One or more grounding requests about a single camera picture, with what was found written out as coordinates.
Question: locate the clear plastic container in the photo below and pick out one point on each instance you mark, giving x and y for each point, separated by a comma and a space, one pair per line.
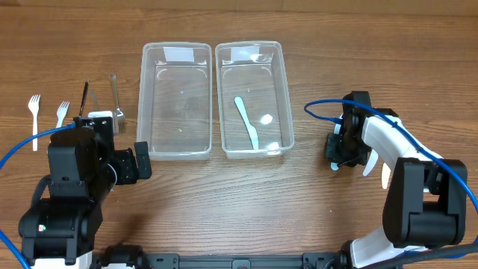
175, 101
255, 71

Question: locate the light blue plastic knife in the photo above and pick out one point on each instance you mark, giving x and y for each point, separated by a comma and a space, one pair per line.
253, 135

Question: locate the left clear plastic container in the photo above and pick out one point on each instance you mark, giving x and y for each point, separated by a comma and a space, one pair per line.
175, 101

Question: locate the long metal fork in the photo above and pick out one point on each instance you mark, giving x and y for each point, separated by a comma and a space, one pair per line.
120, 115

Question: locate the white plastic knife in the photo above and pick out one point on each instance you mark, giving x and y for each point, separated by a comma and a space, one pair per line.
371, 162
333, 165

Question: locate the short metal fork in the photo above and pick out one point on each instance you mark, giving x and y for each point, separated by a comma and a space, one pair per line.
94, 100

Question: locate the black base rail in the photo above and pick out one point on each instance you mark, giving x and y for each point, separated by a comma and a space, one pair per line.
239, 261

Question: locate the white plastic fork far left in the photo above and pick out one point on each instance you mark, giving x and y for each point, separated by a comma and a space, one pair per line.
34, 106

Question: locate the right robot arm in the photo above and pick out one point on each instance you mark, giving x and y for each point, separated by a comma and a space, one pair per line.
425, 209

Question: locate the white plastic fork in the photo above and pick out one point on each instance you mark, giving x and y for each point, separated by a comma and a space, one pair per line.
61, 113
34, 106

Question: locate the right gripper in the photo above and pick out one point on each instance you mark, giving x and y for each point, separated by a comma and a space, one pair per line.
334, 146

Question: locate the black handled metal fork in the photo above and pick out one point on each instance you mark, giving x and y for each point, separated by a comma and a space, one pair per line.
84, 96

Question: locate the right clear plastic container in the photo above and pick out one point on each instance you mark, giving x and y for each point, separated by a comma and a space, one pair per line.
255, 71

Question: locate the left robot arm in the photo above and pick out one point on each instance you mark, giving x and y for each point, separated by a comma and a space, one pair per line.
66, 207

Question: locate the cream yellow plastic knife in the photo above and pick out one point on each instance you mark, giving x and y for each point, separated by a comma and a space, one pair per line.
385, 175

